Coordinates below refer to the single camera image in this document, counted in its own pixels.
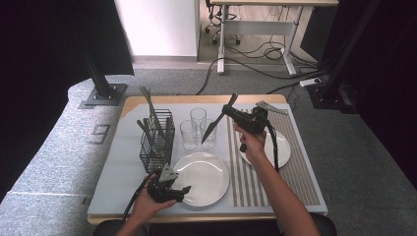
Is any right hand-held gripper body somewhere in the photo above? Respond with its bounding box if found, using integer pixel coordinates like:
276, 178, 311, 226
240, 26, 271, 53
237, 100, 290, 135

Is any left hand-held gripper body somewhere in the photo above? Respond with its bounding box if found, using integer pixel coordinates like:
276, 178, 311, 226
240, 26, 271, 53
146, 163, 185, 204

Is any white plate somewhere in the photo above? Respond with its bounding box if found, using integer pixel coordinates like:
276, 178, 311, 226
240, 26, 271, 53
170, 151, 230, 207
240, 129, 292, 169

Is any metal knife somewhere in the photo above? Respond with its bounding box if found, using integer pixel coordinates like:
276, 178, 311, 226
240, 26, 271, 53
201, 92, 239, 146

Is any clear drinking glass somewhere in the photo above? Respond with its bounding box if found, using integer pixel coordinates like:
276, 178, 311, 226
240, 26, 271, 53
200, 118, 218, 150
190, 107, 208, 139
179, 119, 198, 151

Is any black wire cutlery basket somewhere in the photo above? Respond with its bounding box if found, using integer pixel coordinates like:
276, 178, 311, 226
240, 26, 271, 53
139, 108, 176, 175

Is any metal fork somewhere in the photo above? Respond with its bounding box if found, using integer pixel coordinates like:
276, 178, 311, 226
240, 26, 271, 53
147, 88, 154, 117

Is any person's left hand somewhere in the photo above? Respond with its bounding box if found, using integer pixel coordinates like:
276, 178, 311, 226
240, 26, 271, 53
131, 173, 178, 224

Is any person's right hand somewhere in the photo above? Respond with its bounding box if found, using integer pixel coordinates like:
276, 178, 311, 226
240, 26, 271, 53
233, 122, 268, 165

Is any person's lap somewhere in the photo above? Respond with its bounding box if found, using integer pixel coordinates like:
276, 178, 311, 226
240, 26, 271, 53
92, 212, 338, 236

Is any light grey table cover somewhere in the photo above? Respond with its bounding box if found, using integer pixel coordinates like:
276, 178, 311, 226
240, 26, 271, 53
88, 101, 328, 217

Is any white power strip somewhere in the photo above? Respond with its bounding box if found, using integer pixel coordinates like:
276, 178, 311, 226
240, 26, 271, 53
299, 77, 324, 89

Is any black office chair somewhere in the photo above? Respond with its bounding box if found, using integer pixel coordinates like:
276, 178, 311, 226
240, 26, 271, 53
204, 0, 243, 46

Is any striped woven placemat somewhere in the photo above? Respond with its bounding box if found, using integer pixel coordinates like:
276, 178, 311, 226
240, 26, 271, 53
225, 107, 322, 208

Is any black metal stand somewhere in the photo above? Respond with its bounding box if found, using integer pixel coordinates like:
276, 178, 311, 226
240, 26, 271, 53
308, 0, 383, 115

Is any white-legged desk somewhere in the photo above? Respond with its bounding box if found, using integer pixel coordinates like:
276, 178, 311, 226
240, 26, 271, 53
209, 0, 340, 77

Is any grey metal utensil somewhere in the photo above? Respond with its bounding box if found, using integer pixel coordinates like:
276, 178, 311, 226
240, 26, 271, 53
139, 86, 163, 132

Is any white partition panel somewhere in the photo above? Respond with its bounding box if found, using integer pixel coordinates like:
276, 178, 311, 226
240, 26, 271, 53
113, 0, 201, 58

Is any black curtain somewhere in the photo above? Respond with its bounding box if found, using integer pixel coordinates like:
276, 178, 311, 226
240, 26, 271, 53
0, 0, 136, 201
299, 0, 417, 183

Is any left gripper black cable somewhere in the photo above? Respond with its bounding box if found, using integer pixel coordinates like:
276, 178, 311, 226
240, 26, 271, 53
122, 175, 153, 220

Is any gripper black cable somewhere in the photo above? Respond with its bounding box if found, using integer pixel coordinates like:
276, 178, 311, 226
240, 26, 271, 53
122, 175, 153, 220
265, 121, 280, 174

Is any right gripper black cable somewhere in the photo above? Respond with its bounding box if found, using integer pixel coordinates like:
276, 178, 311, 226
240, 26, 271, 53
265, 121, 280, 174

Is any black floor cable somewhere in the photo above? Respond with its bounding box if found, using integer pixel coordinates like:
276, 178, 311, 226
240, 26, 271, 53
196, 57, 326, 96
266, 82, 303, 95

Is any black cable bundle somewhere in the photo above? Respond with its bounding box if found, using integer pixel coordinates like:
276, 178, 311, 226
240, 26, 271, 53
224, 6, 321, 72

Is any black post with base plate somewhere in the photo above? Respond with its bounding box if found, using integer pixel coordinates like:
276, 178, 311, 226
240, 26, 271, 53
80, 45, 129, 107

